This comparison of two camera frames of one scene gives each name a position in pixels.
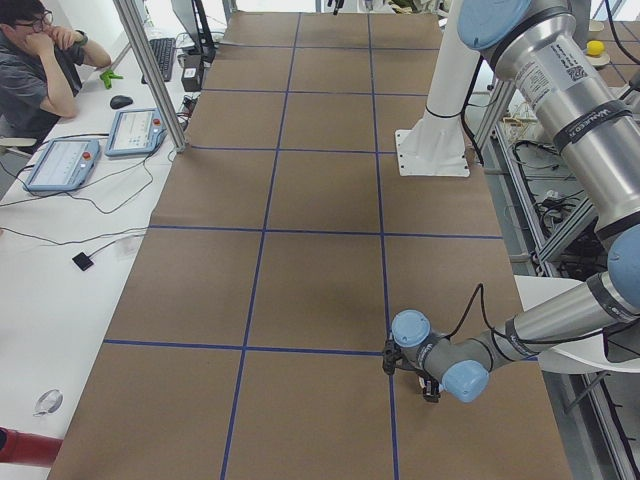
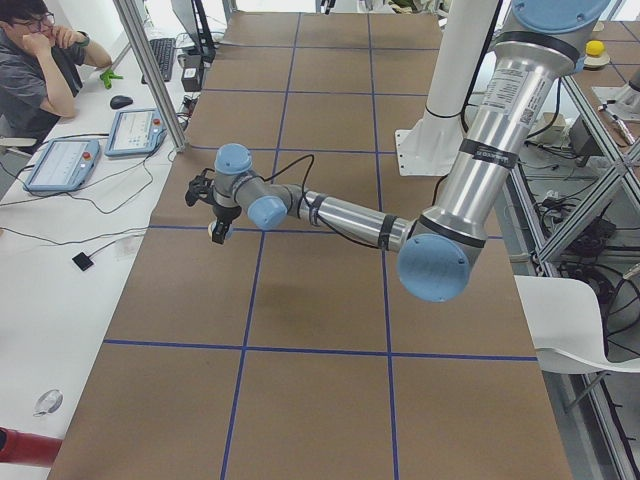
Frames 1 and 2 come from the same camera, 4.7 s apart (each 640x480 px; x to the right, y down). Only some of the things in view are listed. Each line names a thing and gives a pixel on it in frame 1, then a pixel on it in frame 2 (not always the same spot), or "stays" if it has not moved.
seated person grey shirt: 41,68 stays
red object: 29,448 stays
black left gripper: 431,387 -> 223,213
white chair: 588,354 stays
